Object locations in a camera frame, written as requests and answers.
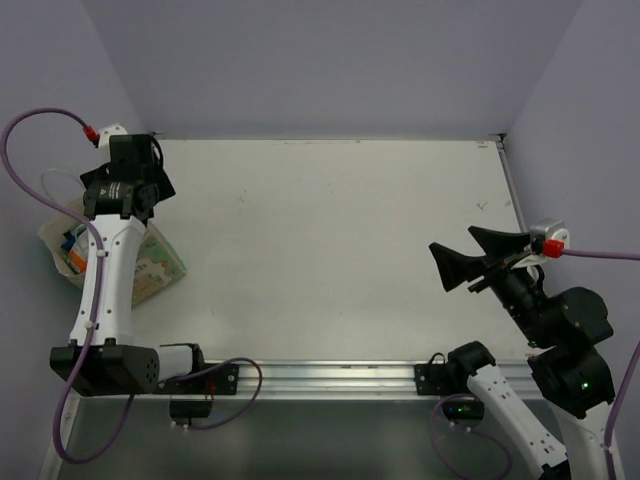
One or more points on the orange snack packet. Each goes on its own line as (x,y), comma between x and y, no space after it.
(77,262)

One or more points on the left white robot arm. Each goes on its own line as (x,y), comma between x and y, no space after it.
(101,357)

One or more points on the right black base bracket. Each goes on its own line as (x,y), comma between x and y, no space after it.
(436,378)

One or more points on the left black controller box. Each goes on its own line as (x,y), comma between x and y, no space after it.
(189,411)

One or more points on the left black base bracket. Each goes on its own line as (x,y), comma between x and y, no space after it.
(222,381)

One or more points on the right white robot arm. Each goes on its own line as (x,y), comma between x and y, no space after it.
(563,329)

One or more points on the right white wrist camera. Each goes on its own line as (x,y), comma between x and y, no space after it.
(548,239)

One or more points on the aluminium mounting rail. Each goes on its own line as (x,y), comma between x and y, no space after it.
(269,380)

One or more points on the black controller box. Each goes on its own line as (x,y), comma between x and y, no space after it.
(464,410)
(189,411)

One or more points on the patterned paper bag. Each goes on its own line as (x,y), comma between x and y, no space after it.
(157,265)

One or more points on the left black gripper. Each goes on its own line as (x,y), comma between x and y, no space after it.
(163,185)

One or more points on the black base bracket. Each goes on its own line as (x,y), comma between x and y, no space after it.
(436,378)
(222,381)

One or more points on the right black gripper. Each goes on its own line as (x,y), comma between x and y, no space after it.
(498,246)

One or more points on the right black controller box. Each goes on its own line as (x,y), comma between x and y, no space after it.
(464,410)

